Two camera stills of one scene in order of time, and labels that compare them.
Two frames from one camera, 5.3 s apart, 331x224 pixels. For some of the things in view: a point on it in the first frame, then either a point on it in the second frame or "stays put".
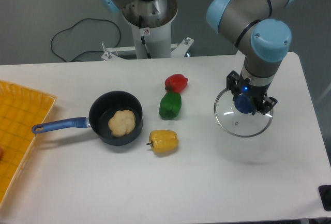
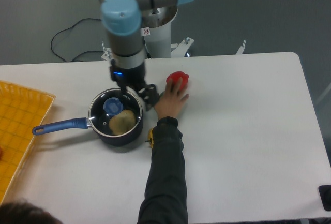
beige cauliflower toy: (122, 123) stays put
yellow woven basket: (21, 108) stays put
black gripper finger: (268, 103) to (149, 94)
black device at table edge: (325, 191) stays put
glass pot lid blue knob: (235, 116) to (109, 116)
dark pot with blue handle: (116, 118) stays put
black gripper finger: (231, 80) to (122, 89)
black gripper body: (257, 93) to (133, 76)
